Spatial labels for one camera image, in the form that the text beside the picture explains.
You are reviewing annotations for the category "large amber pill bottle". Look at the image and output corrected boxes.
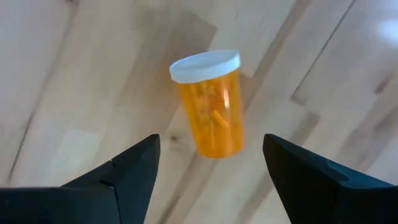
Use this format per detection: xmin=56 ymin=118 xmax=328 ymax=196
xmin=169 ymin=49 xmax=246 ymax=159

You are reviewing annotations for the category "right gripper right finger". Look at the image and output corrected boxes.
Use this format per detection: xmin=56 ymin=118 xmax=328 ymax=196
xmin=262 ymin=133 xmax=398 ymax=224

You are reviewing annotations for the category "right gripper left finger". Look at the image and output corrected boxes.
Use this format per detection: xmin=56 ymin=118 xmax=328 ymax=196
xmin=0 ymin=134 xmax=161 ymax=224

